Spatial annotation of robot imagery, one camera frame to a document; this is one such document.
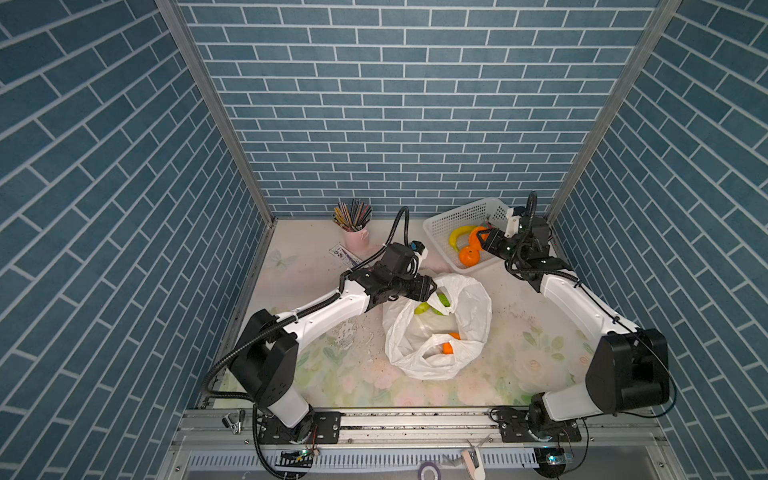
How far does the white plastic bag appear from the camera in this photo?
0.76 m

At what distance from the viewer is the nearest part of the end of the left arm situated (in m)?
0.61

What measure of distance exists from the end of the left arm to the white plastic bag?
1.4 inches
